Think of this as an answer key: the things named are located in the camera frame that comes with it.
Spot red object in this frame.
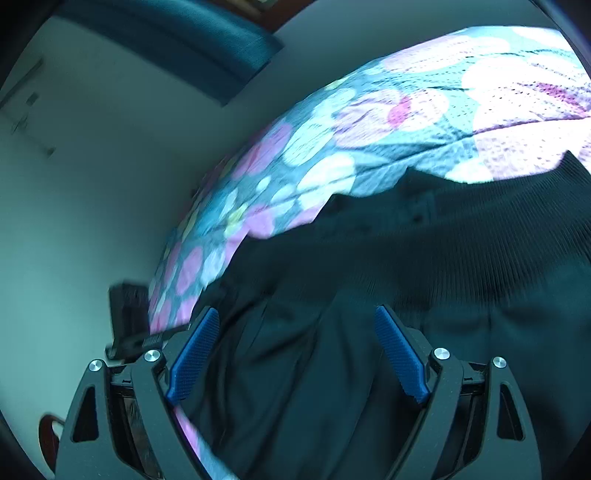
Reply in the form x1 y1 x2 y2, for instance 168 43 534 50
38 412 66 464

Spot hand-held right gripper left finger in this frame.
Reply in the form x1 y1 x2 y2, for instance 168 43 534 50
55 307 220 480

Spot black zip jacket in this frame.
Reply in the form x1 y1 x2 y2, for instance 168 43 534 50
185 150 591 480

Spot teal curtain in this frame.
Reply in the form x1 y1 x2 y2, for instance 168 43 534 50
58 0 284 108

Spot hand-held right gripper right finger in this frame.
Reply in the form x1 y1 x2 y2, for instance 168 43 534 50
374 305 541 480

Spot floral bed sheet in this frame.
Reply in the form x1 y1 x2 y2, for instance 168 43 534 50
148 25 591 480

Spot dark boxy object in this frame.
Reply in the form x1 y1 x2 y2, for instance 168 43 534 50
106 281 190 361

